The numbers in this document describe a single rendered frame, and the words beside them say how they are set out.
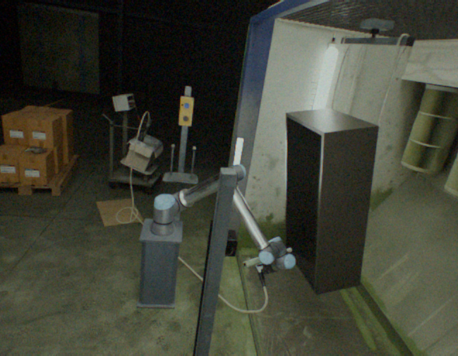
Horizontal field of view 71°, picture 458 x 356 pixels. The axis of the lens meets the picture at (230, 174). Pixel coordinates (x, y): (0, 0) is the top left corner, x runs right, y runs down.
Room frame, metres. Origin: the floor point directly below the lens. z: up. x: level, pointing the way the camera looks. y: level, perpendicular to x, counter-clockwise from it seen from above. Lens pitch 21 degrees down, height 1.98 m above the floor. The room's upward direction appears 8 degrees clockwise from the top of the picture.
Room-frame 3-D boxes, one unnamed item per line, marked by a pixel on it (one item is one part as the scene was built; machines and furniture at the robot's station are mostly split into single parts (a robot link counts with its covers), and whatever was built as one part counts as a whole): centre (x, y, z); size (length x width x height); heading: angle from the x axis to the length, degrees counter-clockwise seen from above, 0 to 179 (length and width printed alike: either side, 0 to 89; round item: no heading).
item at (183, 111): (2.97, 0.49, 1.42); 0.12 x 0.06 x 0.26; 99
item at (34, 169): (3.69, 2.43, 0.32); 0.38 x 0.29 x 0.36; 16
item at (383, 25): (2.19, -0.75, 2.27); 0.14 x 0.14 x 0.05; 9
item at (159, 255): (2.14, 0.46, 0.32); 0.31 x 0.31 x 0.64; 9
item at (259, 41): (2.98, -0.07, 1.14); 0.18 x 0.18 x 2.29; 9
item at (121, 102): (4.22, 1.38, 0.64); 0.73 x 0.50 x 1.27; 89
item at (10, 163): (3.65, 2.73, 0.33); 0.38 x 0.29 x 0.36; 18
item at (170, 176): (2.87, 0.47, 0.95); 0.26 x 0.15 x 0.32; 99
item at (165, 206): (2.15, 0.45, 0.83); 0.17 x 0.15 x 0.18; 151
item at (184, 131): (3.03, 0.50, 0.82); 0.06 x 0.06 x 1.64; 9
